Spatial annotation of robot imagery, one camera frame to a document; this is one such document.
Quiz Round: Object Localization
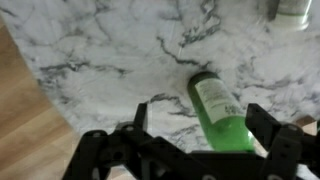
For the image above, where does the white tube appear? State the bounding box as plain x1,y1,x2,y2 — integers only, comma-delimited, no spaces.
266,0,313,31

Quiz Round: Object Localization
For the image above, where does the green hot sauce bottle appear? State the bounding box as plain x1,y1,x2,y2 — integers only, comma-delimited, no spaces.
187,72,254,151

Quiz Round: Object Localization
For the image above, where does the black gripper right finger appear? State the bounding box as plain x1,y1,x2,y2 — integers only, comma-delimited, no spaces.
245,103,320,180

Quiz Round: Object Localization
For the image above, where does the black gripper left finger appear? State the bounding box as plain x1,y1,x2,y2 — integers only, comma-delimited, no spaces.
62,103,185,180

